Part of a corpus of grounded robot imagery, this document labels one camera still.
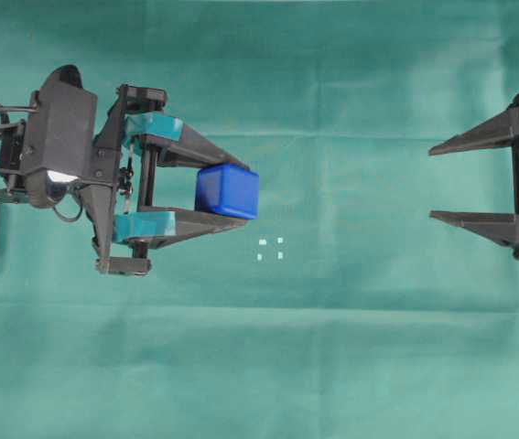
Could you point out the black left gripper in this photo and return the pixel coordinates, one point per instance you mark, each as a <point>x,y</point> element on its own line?
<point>178,145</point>

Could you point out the blue block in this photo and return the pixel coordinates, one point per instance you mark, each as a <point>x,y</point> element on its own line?
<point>227,190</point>

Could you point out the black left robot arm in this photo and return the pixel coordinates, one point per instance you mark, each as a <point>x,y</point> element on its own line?
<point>147,180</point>

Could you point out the white tape marks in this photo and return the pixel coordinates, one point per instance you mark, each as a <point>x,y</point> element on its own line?
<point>270,249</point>

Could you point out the green table cloth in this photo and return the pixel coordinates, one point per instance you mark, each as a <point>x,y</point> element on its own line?
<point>380,322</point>

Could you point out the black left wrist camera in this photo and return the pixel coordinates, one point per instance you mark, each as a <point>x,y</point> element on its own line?
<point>58,137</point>

